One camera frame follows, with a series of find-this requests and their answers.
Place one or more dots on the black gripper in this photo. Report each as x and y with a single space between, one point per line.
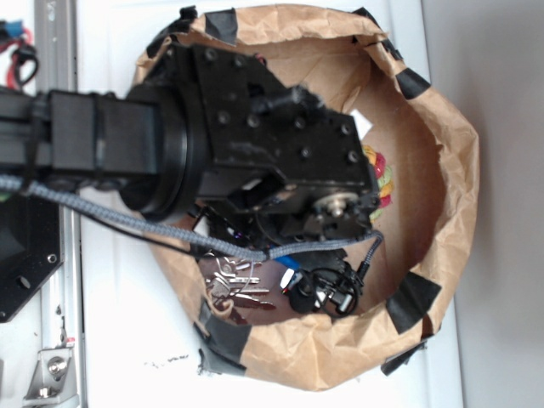
270 165

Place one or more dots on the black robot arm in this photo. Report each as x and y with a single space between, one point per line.
56 143

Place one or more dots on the silver keys bunch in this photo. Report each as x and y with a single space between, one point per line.
235 280

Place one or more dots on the brown paper bag bin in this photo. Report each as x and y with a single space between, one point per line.
428 225

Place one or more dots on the multicolour rope ring toy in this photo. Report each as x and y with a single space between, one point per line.
384 176

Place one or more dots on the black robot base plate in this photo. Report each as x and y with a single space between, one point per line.
31 250

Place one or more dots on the aluminium rail frame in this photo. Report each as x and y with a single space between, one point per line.
55 31

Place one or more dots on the metal corner bracket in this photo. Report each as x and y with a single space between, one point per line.
54 380

